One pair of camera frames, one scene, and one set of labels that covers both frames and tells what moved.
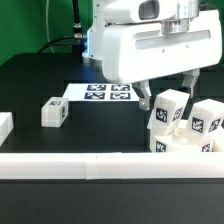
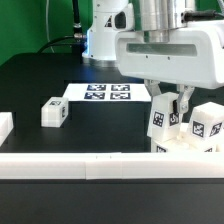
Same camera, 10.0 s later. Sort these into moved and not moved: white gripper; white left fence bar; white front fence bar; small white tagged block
Moved: white gripper
Not moved: white left fence bar; white front fence bar; small white tagged block
